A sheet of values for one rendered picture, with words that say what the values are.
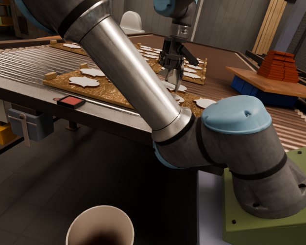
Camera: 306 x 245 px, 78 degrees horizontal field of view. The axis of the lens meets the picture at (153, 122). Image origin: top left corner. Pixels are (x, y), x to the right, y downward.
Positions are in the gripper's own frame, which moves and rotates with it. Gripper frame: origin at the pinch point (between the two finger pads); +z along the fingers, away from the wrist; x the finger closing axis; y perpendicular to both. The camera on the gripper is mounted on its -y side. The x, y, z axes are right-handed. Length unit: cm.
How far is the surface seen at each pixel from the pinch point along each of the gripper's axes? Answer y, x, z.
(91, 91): 33.2, -10.3, 8.0
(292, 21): -171, -88, -47
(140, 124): 17.8, 15.1, 10.1
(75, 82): 39.4, -17.3, 6.9
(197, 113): -9.9, 10.8, 8.0
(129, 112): 19.2, 5.2, 10.0
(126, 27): -96, -498, 14
